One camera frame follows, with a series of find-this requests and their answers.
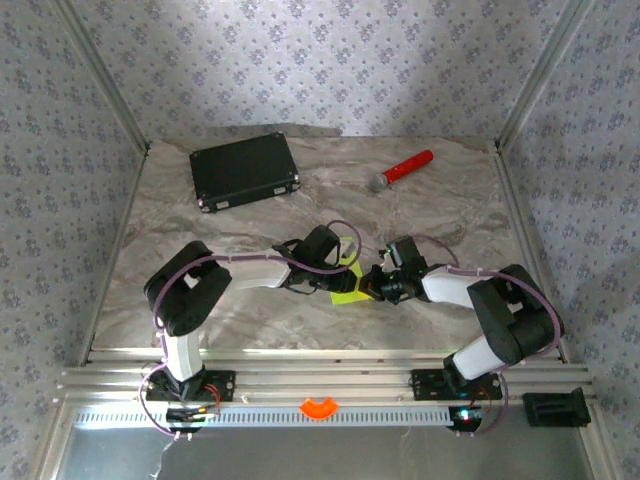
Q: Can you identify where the yellow-green paper sheet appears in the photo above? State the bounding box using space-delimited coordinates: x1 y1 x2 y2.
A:
328 238 375 307

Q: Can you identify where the grey sheet metal panel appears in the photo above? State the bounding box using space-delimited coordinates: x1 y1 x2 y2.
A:
54 424 596 480

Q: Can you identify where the red toy microphone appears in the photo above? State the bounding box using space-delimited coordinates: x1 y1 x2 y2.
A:
368 148 435 194

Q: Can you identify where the black hard case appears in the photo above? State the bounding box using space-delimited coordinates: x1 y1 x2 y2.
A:
188 131 303 215

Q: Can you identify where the orange semicircle plastic piece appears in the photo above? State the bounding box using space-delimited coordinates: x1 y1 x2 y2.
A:
298 397 340 422

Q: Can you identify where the controller board with LED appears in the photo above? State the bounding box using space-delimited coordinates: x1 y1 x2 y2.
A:
448 405 486 432

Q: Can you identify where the black controller board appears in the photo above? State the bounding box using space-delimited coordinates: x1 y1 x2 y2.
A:
166 407 221 434

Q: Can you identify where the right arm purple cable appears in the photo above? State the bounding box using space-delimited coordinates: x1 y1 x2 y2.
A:
412 233 564 437

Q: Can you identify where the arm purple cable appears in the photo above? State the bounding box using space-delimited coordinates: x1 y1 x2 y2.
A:
412 233 564 437
138 219 362 441

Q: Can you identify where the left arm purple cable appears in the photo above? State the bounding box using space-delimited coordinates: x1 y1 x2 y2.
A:
138 219 362 441

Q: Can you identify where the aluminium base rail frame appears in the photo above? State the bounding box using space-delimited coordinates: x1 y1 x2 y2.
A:
55 347 599 406

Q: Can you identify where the aluminium side rail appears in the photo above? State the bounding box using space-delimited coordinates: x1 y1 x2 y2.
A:
74 144 151 366
491 141 572 364

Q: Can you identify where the grey slotted cable duct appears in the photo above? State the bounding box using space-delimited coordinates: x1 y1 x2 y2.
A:
74 405 454 429

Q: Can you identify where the black plastic bracket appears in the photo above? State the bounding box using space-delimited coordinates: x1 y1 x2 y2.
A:
521 386 593 429

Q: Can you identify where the aluminium corner post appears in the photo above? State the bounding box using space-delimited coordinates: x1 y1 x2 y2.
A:
49 0 151 154
493 0 597 150

